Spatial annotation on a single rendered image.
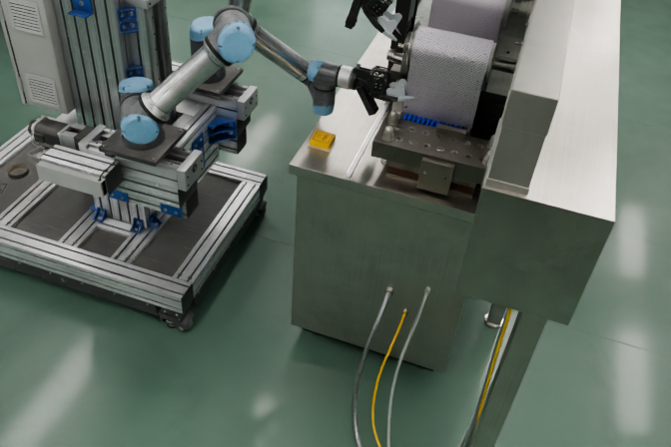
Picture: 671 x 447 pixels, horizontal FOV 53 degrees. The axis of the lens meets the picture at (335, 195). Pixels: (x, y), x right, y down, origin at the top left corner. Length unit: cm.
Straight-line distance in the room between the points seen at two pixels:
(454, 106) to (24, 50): 155
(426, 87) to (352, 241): 58
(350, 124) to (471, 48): 54
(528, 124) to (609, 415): 185
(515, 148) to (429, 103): 98
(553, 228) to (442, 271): 98
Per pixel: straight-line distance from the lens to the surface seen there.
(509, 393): 187
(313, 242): 239
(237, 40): 210
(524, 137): 127
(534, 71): 130
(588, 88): 176
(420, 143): 214
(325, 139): 229
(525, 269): 145
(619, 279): 347
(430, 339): 257
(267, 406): 266
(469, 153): 214
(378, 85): 222
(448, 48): 215
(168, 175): 244
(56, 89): 273
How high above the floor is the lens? 224
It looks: 40 degrees down
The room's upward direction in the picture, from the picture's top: 5 degrees clockwise
